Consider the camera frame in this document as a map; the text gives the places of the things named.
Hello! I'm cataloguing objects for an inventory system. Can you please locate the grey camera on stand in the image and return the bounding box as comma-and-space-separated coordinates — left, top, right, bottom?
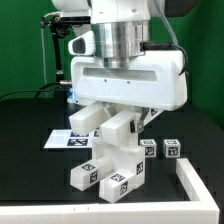
59, 11, 90, 25

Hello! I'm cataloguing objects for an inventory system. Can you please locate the black cable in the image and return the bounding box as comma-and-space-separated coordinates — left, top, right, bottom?
0, 82, 68, 102

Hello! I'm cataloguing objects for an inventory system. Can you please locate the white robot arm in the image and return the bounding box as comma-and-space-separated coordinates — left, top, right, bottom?
52, 0, 198, 132

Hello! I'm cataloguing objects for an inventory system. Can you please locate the white chair seat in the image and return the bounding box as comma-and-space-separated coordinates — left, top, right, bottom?
92, 138, 145, 189

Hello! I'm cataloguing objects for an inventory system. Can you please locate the white chair nut cube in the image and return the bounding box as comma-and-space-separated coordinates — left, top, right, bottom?
140, 139, 157, 158
163, 139, 181, 158

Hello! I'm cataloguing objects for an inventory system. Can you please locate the black camera stand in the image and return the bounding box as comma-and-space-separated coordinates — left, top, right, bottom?
40, 15, 70, 91

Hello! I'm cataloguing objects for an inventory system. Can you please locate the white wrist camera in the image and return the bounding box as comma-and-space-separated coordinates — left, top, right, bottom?
68, 31, 96, 56

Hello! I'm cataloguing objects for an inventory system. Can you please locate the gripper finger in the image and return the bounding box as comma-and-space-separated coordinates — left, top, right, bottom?
130, 107, 149, 133

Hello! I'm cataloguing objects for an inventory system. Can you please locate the white chair back frame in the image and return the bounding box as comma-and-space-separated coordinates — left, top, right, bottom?
68, 101, 164, 148

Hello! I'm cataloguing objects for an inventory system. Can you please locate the white corner fence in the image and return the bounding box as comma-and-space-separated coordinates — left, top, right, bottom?
0, 158, 220, 224

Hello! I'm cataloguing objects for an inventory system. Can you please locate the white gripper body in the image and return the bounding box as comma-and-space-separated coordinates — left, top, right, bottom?
71, 50, 187, 111

